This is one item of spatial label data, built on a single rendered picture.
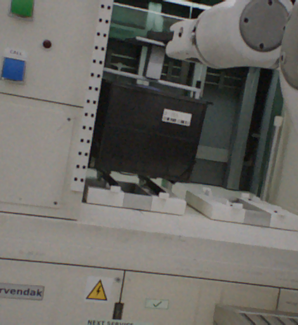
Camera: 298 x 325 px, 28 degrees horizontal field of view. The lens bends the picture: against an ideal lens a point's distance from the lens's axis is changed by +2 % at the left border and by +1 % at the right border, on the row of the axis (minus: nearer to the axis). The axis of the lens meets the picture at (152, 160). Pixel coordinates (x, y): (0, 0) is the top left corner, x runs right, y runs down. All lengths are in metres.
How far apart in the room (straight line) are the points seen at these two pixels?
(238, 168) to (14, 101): 1.12
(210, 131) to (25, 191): 1.09
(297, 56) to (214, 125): 1.67
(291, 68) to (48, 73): 0.69
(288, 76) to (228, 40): 0.37
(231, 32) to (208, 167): 1.33
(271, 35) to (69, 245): 0.51
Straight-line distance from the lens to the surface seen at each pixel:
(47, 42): 0.98
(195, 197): 1.38
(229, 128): 2.00
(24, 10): 0.98
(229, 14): 0.70
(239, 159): 1.96
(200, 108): 1.23
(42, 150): 0.99
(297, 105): 0.33
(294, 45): 0.32
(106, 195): 1.21
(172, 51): 0.89
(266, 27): 0.70
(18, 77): 0.97
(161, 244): 1.04
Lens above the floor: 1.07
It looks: 4 degrees down
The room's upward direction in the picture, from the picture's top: 10 degrees clockwise
